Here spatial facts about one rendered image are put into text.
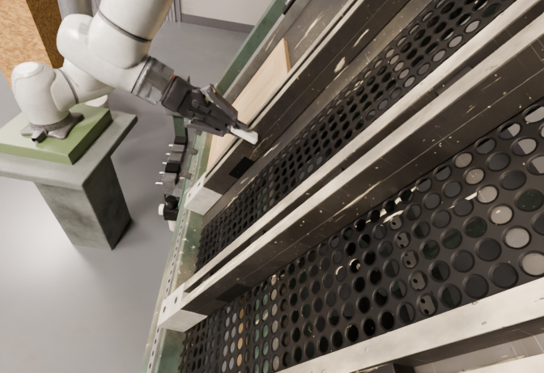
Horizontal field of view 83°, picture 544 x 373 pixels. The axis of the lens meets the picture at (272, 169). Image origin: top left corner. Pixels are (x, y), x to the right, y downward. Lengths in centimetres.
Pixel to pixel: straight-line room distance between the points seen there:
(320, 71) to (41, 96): 112
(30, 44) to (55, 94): 147
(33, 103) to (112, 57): 87
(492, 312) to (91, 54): 68
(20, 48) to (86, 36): 234
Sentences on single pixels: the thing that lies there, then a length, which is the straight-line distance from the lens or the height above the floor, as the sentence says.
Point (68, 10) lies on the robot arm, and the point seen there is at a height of 131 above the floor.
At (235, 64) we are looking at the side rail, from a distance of 157.
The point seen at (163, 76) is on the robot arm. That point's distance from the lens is 69.
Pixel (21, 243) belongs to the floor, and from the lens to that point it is 236.
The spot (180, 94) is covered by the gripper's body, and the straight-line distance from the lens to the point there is 70.
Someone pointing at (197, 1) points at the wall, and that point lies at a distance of 494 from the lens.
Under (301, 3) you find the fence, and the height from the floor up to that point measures 140.
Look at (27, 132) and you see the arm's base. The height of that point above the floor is 83.
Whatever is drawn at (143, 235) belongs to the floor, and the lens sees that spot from 213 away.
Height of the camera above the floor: 173
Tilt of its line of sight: 44 degrees down
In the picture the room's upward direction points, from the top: 9 degrees clockwise
